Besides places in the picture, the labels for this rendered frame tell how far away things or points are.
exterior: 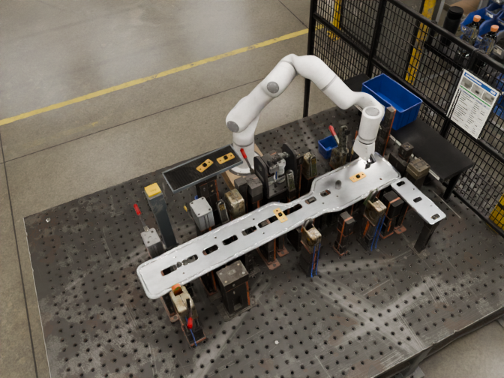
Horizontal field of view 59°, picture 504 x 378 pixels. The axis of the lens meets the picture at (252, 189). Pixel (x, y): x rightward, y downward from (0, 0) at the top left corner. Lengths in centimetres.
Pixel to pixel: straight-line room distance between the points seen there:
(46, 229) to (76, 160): 144
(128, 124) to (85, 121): 42
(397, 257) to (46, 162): 300
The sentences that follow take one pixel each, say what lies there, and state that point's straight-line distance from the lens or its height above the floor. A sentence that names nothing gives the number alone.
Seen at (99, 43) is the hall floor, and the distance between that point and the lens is 548.
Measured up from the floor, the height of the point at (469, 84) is 139.
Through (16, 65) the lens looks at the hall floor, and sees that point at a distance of 553.
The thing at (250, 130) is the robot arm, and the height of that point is 107.
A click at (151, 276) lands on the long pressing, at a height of 100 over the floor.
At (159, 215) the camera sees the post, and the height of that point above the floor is 99.
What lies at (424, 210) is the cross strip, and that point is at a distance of 228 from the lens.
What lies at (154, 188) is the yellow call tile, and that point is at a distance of 212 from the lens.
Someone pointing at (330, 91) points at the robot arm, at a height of 151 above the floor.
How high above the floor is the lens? 274
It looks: 51 degrees down
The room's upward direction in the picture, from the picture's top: 3 degrees counter-clockwise
